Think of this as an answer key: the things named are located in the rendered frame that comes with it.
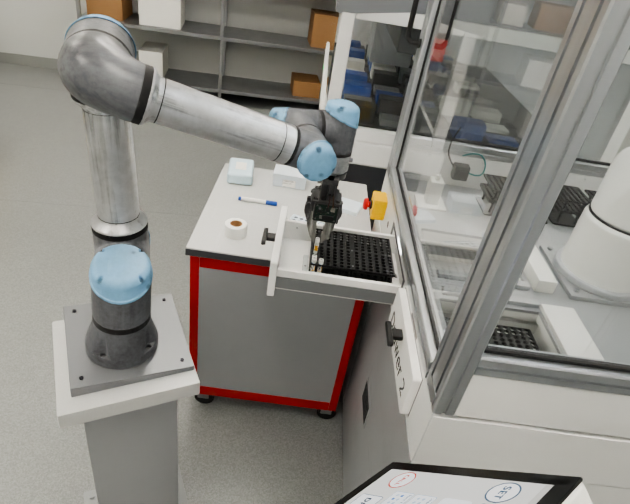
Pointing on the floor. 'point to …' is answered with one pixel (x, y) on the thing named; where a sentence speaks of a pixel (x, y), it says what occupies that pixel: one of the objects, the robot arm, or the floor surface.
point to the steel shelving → (225, 56)
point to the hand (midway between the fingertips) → (318, 236)
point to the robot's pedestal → (127, 433)
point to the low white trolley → (265, 305)
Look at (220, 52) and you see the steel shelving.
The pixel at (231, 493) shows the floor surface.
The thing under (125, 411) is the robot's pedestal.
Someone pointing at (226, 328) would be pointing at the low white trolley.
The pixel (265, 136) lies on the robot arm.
